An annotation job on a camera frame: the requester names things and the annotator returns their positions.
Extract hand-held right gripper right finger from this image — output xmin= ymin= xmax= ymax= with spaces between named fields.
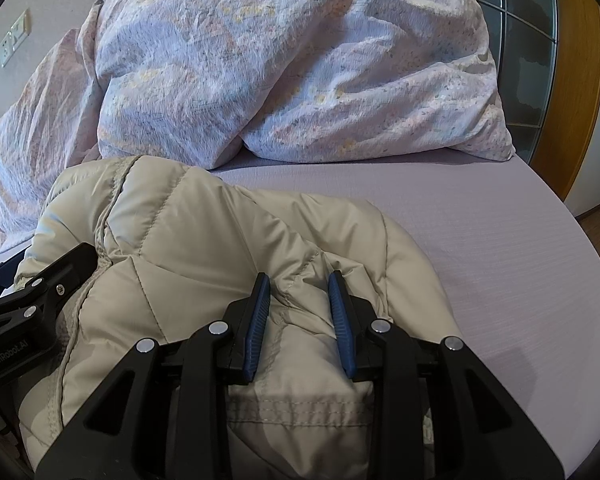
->
xmin=327 ymin=270 xmax=565 ymax=480

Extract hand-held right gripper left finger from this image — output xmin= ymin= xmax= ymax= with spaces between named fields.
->
xmin=34 ymin=272 xmax=272 ymax=480

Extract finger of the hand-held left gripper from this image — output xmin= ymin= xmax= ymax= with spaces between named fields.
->
xmin=0 ymin=302 xmax=42 ymax=336
xmin=12 ymin=242 xmax=100 ymax=311

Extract beige puffer jacket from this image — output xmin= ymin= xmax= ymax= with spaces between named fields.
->
xmin=10 ymin=155 xmax=463 ymax=480

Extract lavender pillow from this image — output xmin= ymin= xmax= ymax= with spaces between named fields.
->
xmin=0 ymin=0 xmax=111 ymax=256

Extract bed with lilac sheet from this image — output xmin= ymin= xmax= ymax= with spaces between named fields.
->
xmin=0 ymin=147 xmax=600 ymax=480

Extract floral pillow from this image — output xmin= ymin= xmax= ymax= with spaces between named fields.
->
xmin=77 ymin=0 xmax=517 ymax=170

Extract wooden glass-panel door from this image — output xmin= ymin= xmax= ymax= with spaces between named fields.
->
xmin=462 ymin=0 xmax=600 ymax=206

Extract wall socket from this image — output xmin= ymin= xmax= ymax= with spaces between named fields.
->
xmin=0 ymin=7 xmax=32 ymax=68

